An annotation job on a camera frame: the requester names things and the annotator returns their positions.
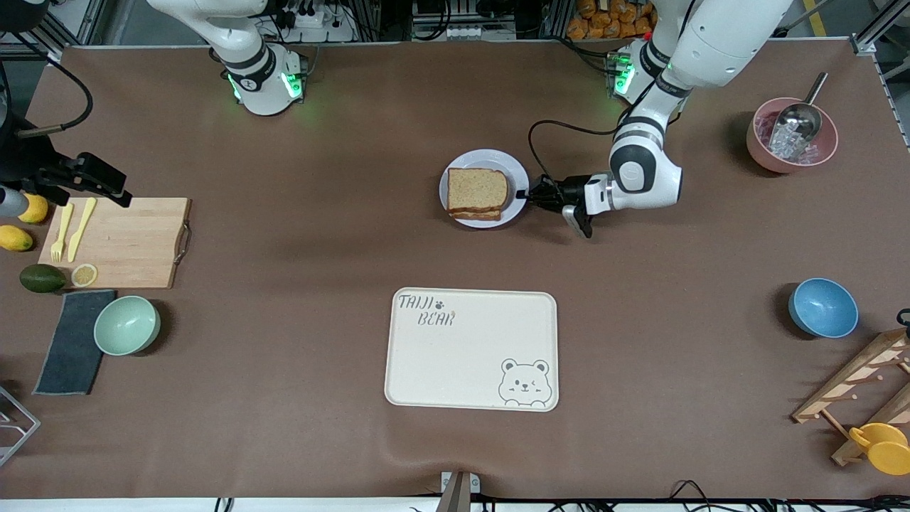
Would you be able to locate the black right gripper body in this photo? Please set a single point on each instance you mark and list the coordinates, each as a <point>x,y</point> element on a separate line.
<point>34,159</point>

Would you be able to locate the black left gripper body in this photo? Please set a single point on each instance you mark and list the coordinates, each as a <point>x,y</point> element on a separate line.
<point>568,190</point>

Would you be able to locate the white round plate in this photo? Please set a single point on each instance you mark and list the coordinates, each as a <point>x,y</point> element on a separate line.
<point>515,178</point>

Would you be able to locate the plain brown bread slice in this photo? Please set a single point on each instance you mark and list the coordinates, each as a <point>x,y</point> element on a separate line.
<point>478,190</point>

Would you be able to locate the cream bear print tray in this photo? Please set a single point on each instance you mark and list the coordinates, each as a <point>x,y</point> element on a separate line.
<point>469,363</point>

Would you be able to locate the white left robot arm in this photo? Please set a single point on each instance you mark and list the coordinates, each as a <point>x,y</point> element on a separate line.
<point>647,178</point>

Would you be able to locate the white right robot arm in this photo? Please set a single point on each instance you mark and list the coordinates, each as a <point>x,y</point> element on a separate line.
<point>263,85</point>

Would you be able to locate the round yellow lemon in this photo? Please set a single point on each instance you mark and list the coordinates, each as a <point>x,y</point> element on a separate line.
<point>37,212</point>

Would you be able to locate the yellow plastic knife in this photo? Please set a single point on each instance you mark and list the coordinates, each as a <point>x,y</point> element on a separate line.
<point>79,227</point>

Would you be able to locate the yellow plastic fork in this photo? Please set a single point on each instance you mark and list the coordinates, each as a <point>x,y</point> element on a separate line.
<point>60,235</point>

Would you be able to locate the wooden cutting board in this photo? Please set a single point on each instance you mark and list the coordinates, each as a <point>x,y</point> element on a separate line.
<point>135,242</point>

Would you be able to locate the oval yellow lemon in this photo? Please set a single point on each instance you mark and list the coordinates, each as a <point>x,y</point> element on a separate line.
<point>14,238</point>

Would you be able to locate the lemon slice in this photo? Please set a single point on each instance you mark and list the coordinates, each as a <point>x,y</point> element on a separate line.
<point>84,275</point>

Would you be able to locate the green avocado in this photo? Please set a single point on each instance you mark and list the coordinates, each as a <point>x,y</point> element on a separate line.
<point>41,278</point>

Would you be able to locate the mint green bowl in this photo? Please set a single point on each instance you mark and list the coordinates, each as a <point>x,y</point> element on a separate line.
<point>126,326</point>

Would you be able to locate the grey cloth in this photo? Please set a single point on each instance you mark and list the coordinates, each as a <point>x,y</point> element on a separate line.
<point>71,348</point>

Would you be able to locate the orange snack pile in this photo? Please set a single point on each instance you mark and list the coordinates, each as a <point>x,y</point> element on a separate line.
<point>597,21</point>

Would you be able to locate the grey power strip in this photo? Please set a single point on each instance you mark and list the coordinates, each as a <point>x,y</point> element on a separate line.
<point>455,32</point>

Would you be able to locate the pink bowl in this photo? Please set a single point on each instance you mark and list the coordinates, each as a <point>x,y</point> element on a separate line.
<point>761,153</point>

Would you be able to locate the clear ice cubes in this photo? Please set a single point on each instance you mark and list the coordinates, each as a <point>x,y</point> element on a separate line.
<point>785,148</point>

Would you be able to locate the metal scoop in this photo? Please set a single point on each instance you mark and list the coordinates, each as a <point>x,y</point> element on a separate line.
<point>800,119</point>

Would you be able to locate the white power strip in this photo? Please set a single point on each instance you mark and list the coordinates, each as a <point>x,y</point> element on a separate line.
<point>313,20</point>

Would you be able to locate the blue bowl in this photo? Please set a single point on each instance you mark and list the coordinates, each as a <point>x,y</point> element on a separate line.
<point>825,309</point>

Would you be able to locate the metal table clamp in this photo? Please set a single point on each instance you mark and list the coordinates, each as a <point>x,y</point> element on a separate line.
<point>456,491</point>

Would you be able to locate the wooden cup rack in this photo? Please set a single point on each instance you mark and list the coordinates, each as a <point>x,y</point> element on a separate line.
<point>846,387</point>

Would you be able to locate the yellow cup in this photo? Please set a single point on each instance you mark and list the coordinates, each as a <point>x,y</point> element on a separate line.
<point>889,451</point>

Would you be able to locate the aluminium frame strut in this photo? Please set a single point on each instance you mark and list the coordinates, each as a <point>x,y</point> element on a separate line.
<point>864,44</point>

